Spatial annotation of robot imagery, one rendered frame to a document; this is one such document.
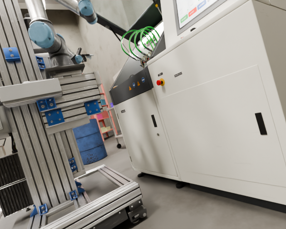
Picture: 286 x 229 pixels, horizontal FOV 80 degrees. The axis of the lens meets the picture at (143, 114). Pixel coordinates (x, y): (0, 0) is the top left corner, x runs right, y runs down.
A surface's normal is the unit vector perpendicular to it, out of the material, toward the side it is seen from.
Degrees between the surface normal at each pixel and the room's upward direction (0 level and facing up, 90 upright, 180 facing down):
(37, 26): 98
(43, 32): 98
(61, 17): 90
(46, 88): 90
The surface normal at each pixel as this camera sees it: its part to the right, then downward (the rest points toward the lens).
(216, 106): -0.78, 0.25
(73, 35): 0.46, -0.11
